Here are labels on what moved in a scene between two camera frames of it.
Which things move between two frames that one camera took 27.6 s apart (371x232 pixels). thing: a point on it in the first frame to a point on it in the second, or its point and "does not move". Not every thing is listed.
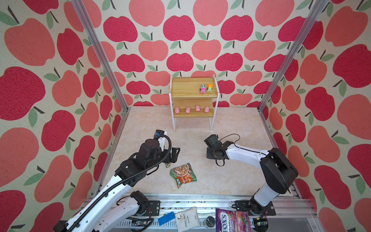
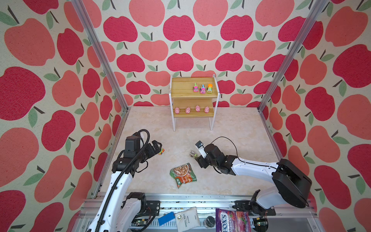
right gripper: [207, 155] to [199, 159]
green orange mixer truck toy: [209, 88] does not move
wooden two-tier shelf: [193, 97] does not move
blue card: [166, 218] does not move
